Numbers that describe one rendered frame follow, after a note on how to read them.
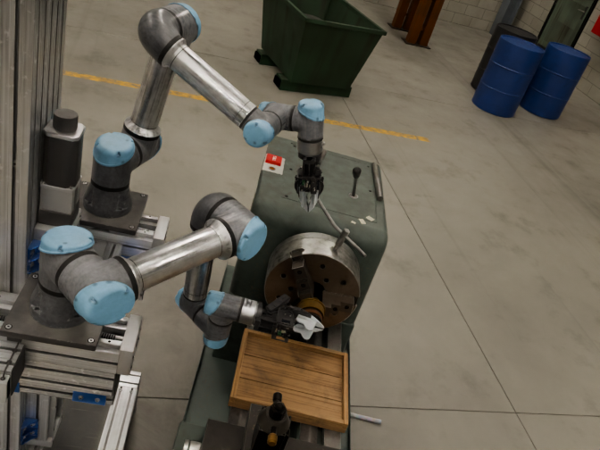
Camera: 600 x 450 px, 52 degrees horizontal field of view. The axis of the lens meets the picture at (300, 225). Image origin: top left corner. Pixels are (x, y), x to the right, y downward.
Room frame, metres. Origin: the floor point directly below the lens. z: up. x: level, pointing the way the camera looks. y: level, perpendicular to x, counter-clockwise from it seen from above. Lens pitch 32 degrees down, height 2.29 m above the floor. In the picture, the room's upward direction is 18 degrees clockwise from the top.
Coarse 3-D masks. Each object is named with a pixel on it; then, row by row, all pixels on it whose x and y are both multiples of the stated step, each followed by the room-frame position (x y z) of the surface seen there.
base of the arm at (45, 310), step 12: (36, 288) 1.08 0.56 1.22; (36, 300) 1.06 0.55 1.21; (48, 300) 1.05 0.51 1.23; (60, 300) 1.05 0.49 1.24; (36, 312) 1.04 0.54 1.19; (48, 312) 1.04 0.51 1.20; (60, 312) 1.04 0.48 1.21; (72, 312) 1.06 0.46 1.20; (48, 324) 1.03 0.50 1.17; (60, 324) 1.04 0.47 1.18; (72, 324) 1.05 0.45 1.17
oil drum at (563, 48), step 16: (560, 48) 8.60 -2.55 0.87; (544, 64) 8.48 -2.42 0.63; (560, 64) 8.35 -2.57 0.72; (576, 64) 8.34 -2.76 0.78; (544, 80) 8.40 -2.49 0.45; (560, 80) 8.33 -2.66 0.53; (576, 80) 8.41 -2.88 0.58; (528, 96) 8.48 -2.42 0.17; (544, 96) 8.35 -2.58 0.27; (560, 96) 8.34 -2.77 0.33; (544, 112) 8.33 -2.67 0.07; (560, 112) 8.44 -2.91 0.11
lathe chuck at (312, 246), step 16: (304, 240) 1.66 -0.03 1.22; (320, 240) 1.66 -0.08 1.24; (272, 256) 1.66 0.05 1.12; (288, 256) 1.58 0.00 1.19; (304, 256) 1.58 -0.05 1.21; (320, 256) 1.59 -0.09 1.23; (336, 256) 1.61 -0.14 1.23; (352, 256) 1.68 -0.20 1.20; (272, 272) 1.58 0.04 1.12; (288, 272) 1.58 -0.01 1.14; (320, 272) 1.59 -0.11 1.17; (336, 272) 1.60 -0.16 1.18; (352, 272) 1.60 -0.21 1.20; (272, 288) 1.58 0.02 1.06; (288, 288) 1.58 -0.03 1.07; (320, 288) 1.67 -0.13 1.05; (336, 288) 1.60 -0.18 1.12; (352, 288) 1.60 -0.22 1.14; (288, 304) 1.58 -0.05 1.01; (336, 320) 1.60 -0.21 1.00
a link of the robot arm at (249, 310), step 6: (246, 300) 1.41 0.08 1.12; (252, 300) 1.42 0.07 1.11; (246, 306) 1.38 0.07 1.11; (252, 306) 1.39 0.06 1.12; (246, 312) 1.37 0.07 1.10; (252, 312) 1.38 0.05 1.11; (240, 318) 1.36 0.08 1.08; (246, 318) 1.37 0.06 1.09; (252, 318) 1.37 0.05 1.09; (246, 324) 1.38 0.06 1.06
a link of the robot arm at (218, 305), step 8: (208, 296) 1.38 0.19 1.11; (216, 296) 1.38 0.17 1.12; (224, 296) 1.39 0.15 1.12; (232, 296) 1.40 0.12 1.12; (208, 304) 1.36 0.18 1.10; (216, 304) 1.36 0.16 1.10; (224, 304) 1.37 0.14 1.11; (232, 304) 1.38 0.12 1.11; (240, 304) 1.38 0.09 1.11; (208, 312) 1.36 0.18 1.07; (216, 312) 1.36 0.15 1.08; (224, 312) 1.36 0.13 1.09; (232, 312) 1.36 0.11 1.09; (240, 312) 1.37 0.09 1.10; (216, 320) 1.36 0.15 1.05; (224, 320) 1.36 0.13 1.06; (232, 320) 1.37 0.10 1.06
